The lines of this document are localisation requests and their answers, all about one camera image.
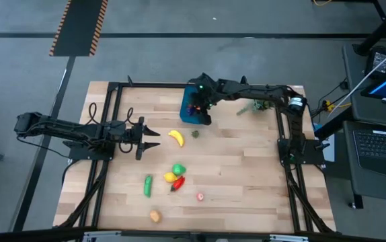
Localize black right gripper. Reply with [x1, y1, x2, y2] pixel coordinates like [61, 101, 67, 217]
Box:
[192, 87, 219, 126]

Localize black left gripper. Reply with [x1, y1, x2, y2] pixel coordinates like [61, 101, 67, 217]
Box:
[110, 116, 161, 161]

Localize blue plastic tupperware container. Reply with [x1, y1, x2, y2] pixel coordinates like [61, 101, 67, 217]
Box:
[179, 85, 210, 124]

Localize yellow toy banana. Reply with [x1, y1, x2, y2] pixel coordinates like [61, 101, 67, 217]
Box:
[168, 130, 185, 148]

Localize green toy pear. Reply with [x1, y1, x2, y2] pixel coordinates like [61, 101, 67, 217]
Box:
[171, 163, 186, 176]

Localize yellow toy lemon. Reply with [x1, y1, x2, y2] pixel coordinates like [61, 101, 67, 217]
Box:
[163, 171, 178, 184]

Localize green toy cucumber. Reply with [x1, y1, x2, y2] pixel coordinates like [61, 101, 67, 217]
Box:
[143, 174, 153, 198]

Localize red toy chili pepper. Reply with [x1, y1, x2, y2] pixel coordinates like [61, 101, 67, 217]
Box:
[170, 176, 186, 193]

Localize green potted artificial plant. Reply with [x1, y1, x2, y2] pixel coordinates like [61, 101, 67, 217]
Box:
[236, 99, 275, 117]

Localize black mat orange striped edges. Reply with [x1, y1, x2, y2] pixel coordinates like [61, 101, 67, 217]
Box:
[48, 0, 109, 57]

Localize dark grey equipment cart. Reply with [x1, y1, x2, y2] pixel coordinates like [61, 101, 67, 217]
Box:
[342, 43, 386, 209]

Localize thin white rod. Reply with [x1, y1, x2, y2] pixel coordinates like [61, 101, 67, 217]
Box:
[327, 40, 386, 117]

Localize black laptop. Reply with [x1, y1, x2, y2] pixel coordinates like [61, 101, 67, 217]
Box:
[343, 120, 386, 177]

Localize black power adapter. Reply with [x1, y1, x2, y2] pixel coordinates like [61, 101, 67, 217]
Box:
[364, 46, 386, 80]

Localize black diagonal stand beam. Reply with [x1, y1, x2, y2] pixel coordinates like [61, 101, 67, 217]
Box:
[352, 0, 386, 56]

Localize black aluminium table frame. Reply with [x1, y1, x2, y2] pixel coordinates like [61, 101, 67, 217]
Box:
[57, 75, 337, 235]

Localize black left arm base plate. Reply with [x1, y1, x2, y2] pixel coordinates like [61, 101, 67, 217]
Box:
[63, 139, 116, 161]

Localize silver metal bracket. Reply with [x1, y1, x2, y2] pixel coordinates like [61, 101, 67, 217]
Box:
[268, 234, 310, 242]
[82, 231, 123, 242]

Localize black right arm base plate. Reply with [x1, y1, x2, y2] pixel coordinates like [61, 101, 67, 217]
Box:
[278, 138, 330, 166]

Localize yellow floor cable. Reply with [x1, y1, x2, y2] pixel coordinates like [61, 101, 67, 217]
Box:
[320, 99, 352, 114]

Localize black power cable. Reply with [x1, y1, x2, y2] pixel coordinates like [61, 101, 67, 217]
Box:
[309, 77, 349, 118]

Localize black front rail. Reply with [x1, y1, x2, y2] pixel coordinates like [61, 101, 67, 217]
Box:
[0, 227, 386, 242]

